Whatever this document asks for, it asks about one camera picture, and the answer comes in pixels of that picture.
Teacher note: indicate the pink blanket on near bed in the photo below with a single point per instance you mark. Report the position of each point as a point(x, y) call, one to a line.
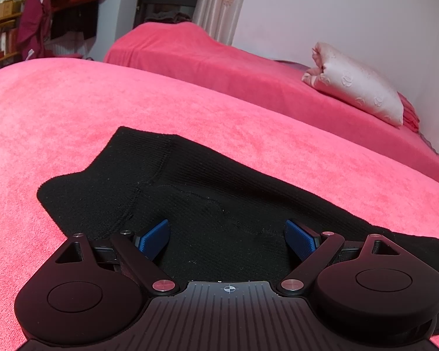
point(96, 148)

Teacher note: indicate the pink-covered far bed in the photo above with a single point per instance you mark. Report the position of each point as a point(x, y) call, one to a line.
point(186, 52)

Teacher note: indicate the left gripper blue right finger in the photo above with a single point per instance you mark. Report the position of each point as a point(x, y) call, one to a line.
point(301, 239)

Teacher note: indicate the black knit pants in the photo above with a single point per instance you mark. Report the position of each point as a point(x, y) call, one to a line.
point(226, 219)

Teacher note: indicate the wooden shelf with boxes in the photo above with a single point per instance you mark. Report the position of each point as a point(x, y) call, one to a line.
point(10, 14)

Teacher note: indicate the hanging clothes on rack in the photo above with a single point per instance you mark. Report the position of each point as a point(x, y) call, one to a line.
point(73, 16)

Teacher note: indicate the maroon hanging garment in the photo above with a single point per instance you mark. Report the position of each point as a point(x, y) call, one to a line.
point(33, 29)

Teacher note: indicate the folded cream quilt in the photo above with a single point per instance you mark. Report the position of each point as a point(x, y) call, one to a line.
point(354, 83)

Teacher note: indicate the folded pink blanket stack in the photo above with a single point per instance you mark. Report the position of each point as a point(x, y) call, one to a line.
point(410, 118)

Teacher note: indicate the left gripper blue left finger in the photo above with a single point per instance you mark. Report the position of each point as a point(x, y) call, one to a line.
point(154, 241)

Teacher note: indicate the pink patterned curtain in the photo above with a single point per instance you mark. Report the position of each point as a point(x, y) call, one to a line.
point(218, 18)

